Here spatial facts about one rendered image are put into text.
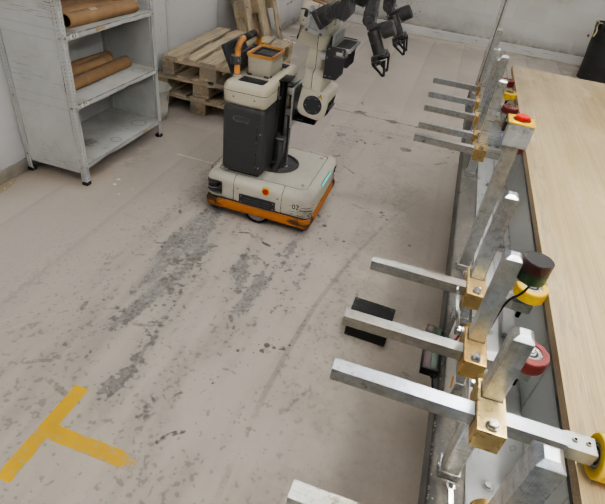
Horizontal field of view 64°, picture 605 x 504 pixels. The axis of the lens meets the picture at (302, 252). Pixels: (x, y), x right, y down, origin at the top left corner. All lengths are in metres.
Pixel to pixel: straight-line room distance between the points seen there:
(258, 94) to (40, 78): 1.27
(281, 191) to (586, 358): 1.94
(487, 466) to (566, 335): 0.36
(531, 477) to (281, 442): 1.36
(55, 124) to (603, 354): 2.96
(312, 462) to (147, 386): 0.72
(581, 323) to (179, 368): 1.50
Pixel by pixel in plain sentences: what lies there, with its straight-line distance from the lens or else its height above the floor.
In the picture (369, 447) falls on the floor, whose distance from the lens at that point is 1.99.
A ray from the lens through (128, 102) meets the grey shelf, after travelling 4.07.
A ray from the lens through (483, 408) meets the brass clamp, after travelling 0.94.
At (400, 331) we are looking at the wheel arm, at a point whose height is 0.86.
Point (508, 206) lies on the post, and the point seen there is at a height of 1.10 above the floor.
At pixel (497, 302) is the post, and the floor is 0.99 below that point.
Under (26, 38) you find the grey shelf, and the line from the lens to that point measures 3.21.
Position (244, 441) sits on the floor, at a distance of 1.93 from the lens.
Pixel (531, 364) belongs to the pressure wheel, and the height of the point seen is 0.91.
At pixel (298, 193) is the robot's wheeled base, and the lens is 2.77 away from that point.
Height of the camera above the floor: 1.65
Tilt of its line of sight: 37 degrees down
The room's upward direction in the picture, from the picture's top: 8 degrees clockwise
